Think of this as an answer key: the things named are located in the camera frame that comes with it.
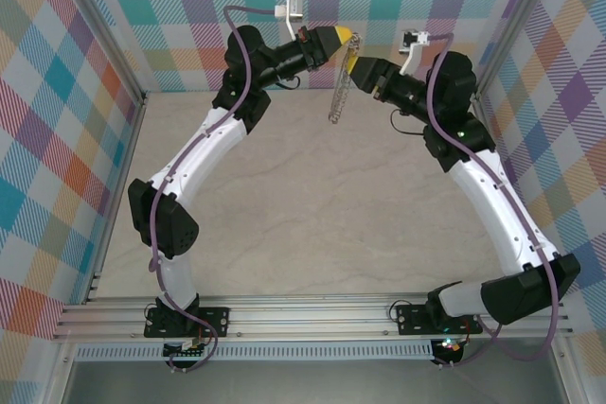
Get silver keyring with small rings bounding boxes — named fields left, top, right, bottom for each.
left=326, top=32, right=364, bottom=125

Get small black connector board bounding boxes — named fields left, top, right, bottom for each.
left=162, top=340, right=212, bottom=362
left=433, top=336, right=465, bottom=365

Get grey metal sheet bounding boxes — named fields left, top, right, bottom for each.
left=61, top=360, right=569, bottom=404

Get left white camera bracket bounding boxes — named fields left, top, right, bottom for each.
left=286, top=15, right=309, bottom=41

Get white camera bracket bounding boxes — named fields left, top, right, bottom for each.
left=400, top=42, right=425, bottom=77
left=286, top=15, right=309, bottom=41

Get right white camera bracket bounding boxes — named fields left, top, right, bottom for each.
left=400, top=42, right=425, bottom=77

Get aluminium frame post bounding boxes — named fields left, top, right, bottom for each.
left=468, top=0, right=568, bottom=103
left=55, top=0, right=149, bottom=107

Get aluminium side rail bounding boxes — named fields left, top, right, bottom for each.
left=80, top=91, right=149, bottom=305

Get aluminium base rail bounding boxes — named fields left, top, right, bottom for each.
left=55, top=293, right=575, bottom=342

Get white slotted cable duct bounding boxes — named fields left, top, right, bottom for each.
left=75, top=340, right=435, bottom=361

